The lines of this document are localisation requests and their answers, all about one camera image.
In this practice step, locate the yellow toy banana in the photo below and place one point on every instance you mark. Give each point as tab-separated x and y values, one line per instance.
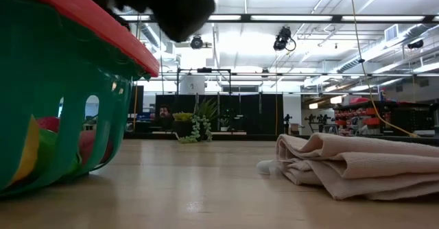
29	146

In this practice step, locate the black hanging overhead camera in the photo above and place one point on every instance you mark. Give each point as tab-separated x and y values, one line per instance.
283	38

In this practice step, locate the round black ceiling device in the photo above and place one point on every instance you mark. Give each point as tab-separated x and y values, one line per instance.
197	42

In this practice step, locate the black overhead rig beam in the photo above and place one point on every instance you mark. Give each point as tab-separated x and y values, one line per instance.
336	18

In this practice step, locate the pinkish red toy fruit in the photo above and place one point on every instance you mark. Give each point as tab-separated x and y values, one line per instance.
90	143

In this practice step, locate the black gantry frame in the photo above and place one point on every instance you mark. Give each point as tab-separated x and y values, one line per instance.
204	70

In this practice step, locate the shelf with red bins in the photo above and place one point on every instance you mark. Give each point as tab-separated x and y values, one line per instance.
387	117

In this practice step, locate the potted artificial succulent plant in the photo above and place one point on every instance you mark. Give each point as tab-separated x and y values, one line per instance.
195	122

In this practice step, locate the green toy leafy vegetable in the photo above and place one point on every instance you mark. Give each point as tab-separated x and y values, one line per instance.
48	152

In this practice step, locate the person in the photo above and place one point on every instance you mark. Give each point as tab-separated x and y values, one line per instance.
165	116

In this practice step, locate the black partition wall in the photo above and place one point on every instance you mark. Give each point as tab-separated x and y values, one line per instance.
250	112

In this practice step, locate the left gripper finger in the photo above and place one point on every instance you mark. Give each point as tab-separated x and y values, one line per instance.
120	19
185	9

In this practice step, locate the teal basket with orange rim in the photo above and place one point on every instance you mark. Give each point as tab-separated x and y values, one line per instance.
51	50

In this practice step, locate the black aluminium table frame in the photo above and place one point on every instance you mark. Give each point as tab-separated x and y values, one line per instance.
247	136

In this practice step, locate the white cloth tag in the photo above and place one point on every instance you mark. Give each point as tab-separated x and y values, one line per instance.
267	167

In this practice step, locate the folded beige cloth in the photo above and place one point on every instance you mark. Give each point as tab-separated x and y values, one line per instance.
360	164

